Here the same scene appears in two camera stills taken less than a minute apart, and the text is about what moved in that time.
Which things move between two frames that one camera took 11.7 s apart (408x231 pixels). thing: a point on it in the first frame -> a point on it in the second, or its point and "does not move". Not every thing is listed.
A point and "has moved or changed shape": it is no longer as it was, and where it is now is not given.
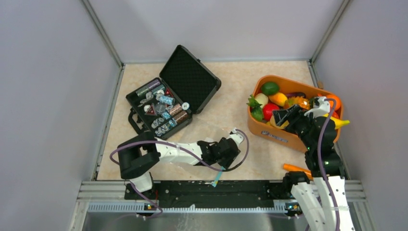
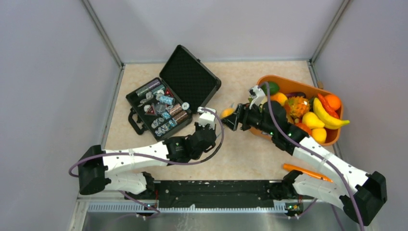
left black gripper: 228,162 -> 197,126
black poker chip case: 164,106 does not move
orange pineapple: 302,102 does not move
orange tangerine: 337,102 does not move
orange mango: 278,98 does not move
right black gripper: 281,116 -> 241,115
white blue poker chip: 185,106 does not move
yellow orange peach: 272,122 has moved or changed shape
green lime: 270,88 does not move
